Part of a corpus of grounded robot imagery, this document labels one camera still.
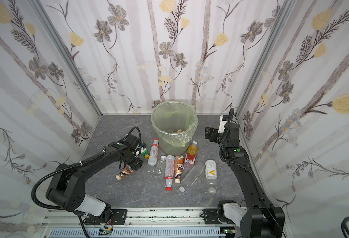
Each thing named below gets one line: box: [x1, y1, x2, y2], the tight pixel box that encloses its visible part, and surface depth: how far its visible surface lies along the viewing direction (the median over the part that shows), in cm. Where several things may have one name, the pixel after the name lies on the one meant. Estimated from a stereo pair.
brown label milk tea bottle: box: [174, 155, 185, 184], surface depth 89 cm
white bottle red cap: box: [147, 137, 160, 167], surface depth 95 cm
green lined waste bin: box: [151, 101, 198, 157], surface depth 91 cm
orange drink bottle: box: [183, 140, 198, 169], surface depth 92 cm
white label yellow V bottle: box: [204, 159, 218, 194], surface depth 86 cm
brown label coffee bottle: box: [115, 165, 135, 180], surface depth 88 cm
